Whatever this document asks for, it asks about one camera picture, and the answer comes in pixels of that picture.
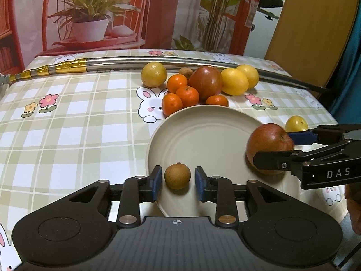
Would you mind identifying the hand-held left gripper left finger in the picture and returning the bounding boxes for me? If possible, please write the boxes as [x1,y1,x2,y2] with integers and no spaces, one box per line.
[68,165,163,229]

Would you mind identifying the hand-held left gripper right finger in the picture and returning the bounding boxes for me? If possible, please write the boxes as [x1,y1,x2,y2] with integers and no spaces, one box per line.
[194,166,285,229]

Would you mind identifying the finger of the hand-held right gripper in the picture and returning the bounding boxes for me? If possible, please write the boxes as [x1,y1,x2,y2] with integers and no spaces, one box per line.
[253,139,354,175]
[288,124,361,145]

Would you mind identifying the small yellow round fruit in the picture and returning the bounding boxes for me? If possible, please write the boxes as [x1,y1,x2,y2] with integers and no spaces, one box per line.
[285,115,309,133]

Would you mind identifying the beige round plate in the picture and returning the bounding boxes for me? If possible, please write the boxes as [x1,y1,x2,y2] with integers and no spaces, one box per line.
[145,105,305,218]

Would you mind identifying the yellow lemon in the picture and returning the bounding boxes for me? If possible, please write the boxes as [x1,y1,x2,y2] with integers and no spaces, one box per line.
[236,65,259,89]
[221,68,249,96]

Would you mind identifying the person's right hand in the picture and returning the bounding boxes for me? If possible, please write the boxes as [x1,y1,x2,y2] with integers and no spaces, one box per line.
[345,185,361,235]

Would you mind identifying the orange tangerine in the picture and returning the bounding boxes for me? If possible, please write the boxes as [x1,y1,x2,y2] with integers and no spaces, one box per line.
[167,74,189,93]
[205,94,229,108]
[176,86,200,108]
[162,93,183,116]

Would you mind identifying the blue curtain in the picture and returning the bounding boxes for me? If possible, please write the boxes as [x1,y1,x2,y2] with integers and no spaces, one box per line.
[329,20,361,125]

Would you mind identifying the large dark red apple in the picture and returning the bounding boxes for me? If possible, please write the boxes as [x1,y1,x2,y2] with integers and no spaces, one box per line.
[188,65,224,103]

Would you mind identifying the wooden board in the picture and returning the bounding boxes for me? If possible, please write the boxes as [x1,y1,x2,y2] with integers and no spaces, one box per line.
[264,0,357,91]

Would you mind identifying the plaid bunny print tablecloth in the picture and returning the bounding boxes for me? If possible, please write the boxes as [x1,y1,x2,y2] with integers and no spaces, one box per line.
[0,49,361,271]

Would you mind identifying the metal pole with gold bands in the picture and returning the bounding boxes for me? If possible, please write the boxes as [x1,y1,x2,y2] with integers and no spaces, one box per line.
[0,57,329,93]

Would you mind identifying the black exercise bike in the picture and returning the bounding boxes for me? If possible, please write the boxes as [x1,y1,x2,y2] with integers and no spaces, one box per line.
[250,0,284,33]

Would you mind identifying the printed plant backdrop cloth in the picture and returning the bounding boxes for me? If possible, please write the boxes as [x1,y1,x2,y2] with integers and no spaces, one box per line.
[0,0,266,74]

